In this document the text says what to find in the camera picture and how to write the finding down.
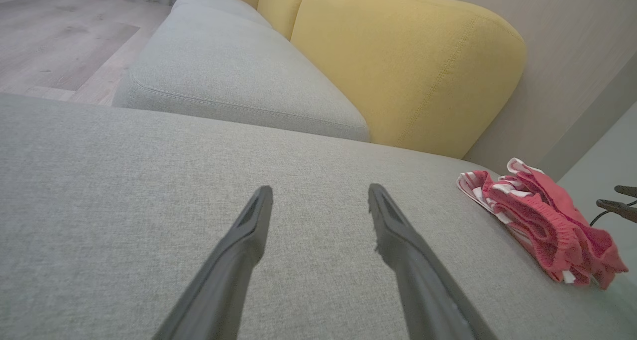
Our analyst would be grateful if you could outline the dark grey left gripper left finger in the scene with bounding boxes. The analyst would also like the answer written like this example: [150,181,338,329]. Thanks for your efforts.
[152,185,274,340]

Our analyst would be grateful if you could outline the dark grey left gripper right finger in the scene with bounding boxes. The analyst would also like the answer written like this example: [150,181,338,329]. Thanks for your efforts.
[368,183,498,340]

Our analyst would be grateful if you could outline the red shorts with white trim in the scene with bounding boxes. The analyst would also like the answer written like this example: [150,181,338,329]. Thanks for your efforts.
[485,167,629,291]

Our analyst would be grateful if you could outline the red white jersey shirt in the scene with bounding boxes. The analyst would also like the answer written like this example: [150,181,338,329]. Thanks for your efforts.
[456,157,548,253]

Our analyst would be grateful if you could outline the grey sofa seat cushion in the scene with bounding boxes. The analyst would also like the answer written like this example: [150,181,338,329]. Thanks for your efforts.
[171,0,273,29]
[112,4,372,143]

